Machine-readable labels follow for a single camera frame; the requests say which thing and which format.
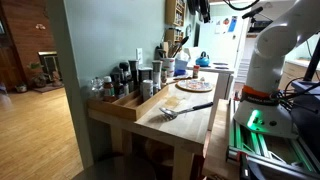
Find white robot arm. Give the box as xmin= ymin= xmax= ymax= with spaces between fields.
xmin=234 ymin=0 xmax=320 ymax=139

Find wooden spice tray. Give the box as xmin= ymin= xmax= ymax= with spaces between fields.
xmin=87 ymin=86 xmax=169 ymax=121

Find red lid spice jar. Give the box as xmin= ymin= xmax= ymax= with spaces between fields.
xmin=193 ymin=65 xmax=200 ymax=79

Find steel pepper grinder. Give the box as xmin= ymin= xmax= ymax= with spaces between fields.
xmin=152 ymin=60 xmax=162 ymax=89

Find white utensil crock red peppers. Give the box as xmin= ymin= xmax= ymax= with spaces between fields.
xmin=161 ymin=58 xmax=175 ymax=77

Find colourful painted ceramic plate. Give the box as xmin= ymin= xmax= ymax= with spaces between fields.
xmin=176 ymin=79 xmax=213 ymax=92

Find wooden butcher block table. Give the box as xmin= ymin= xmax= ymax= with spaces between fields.
xmin=88 ymin=71 xmax=220 ymax=180

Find blue tissue box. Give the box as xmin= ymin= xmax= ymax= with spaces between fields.
xmin=174 ymin=51 xmax=189 ymax=76

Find blue kettle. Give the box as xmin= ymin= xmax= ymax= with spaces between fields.
xmin=196 ymin=51 xmax=210 ymax=67

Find clear glass shaker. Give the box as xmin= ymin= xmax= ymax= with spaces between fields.
xmin=91 ymin=77 xmax=103 ymax=98

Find slotted metal spoon black handle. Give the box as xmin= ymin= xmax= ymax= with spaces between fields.
xmin=160 ymin=102 xmax=213 ymax=119

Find wall wooden spice rack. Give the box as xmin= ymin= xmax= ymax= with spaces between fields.
xmin=165 ymin=0 xmax=186 ymax=43

